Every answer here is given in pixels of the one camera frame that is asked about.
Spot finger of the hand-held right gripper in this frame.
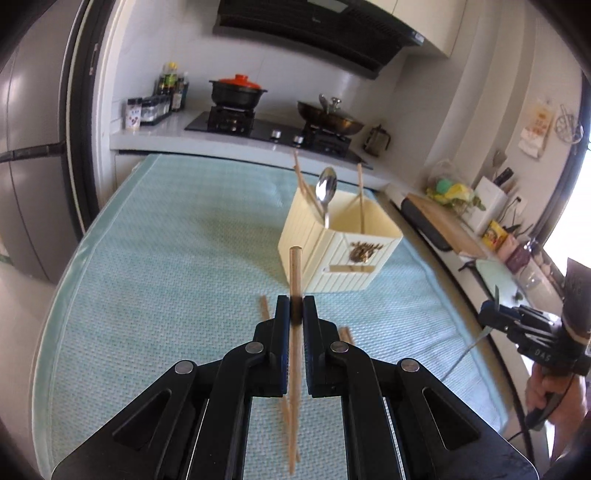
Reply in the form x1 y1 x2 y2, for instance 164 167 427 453
478 300 556 327
478 314 551 343

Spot dark sauce bottles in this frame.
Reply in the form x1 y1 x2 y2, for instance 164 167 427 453
154 62 190 114

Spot cream ribbed utensil holder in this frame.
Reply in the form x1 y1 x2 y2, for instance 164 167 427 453
277 186 403 295

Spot grey refrigerator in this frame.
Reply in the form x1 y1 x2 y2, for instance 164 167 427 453
0 0 80 283

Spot pink cup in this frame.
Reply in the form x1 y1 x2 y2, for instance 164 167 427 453
501 235 521 264

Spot black tray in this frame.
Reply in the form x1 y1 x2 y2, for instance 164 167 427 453
399 198 451 253

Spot dark window frame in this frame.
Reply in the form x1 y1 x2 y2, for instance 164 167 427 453
542 69 591 278

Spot person's right forearm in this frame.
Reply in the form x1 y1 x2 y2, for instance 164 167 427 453
549 373 591 463

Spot spice jar rack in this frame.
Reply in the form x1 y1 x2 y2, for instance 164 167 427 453
123 94 172 133

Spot white knife block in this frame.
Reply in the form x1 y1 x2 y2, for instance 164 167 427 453
466 165 511 234

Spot purple soap bottle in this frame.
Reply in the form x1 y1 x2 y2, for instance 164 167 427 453
507 239 539 278

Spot hanging wall calendar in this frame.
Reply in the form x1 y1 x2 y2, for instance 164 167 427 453
519 96 555 160

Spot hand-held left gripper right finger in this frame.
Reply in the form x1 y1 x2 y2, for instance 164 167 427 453
301 296 542 480

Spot clear drinking glass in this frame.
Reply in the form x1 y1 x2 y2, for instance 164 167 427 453
519 270 550 297

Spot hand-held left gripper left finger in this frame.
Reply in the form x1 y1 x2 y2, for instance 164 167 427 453
50 296 293 480

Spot plastic bag with sponges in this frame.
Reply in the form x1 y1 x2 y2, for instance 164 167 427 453
424 159 486 216

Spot metal spoon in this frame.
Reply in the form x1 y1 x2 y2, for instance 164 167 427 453
315 167 339 230
442 285 502 385

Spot black pot with red lid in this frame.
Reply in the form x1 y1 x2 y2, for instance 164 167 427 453
208 73 269 110

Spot black range hood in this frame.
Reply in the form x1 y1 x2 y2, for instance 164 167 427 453
213 0 426 80

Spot hanging wire trivet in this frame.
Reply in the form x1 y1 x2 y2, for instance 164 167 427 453
553 103 585 145

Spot black gas cooktop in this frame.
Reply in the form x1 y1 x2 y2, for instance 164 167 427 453
184 110 376 169

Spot light blue towel mat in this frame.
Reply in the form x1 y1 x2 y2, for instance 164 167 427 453
39 154 514 480

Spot yellow packet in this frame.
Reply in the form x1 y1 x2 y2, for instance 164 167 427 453
481 219 509 253

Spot dark wok with glass lid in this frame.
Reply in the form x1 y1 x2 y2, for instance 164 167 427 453
296 93 366 136

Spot person's right hand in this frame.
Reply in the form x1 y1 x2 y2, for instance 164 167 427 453
525 362 588 423

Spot wooden cutting board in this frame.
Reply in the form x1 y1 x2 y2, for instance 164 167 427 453
406 193 489 260

